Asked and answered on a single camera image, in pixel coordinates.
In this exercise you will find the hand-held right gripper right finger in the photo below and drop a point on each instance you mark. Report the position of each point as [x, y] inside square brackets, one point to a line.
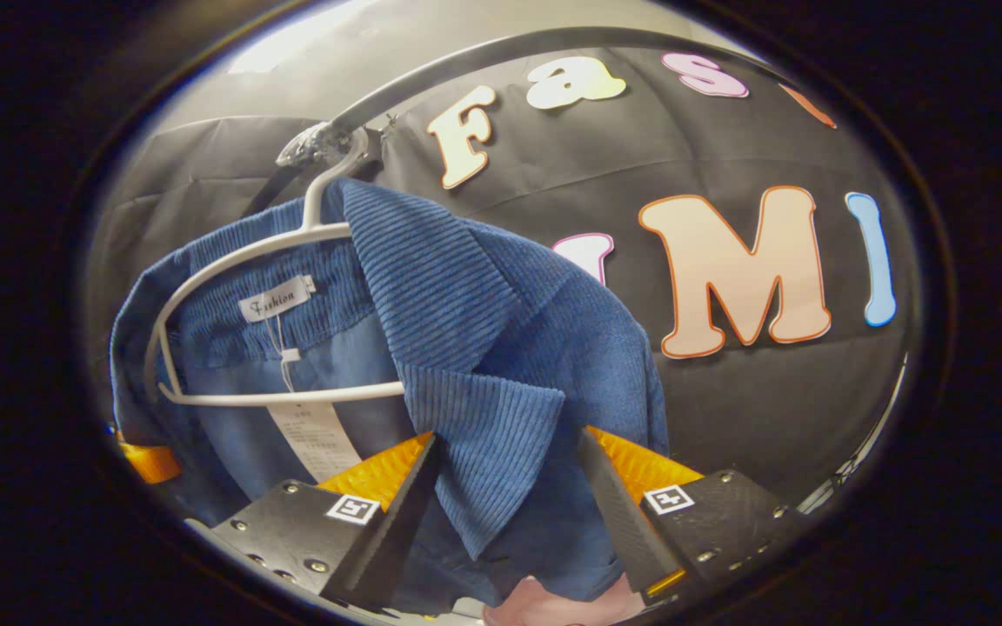
[618, 513]

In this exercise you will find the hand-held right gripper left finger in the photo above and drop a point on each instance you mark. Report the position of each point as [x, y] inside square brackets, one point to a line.
[397, 530]

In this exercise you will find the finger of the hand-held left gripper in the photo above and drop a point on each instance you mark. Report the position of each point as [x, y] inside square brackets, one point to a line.
[153, 461]

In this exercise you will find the white plastic clothes hanger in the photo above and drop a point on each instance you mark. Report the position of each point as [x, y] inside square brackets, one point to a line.
[292, 398]

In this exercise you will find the black backdrop cloth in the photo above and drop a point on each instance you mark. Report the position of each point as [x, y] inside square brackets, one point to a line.
[727, 417]

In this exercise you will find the black clothes rail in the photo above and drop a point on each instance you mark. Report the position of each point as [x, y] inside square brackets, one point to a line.
[484, 56]

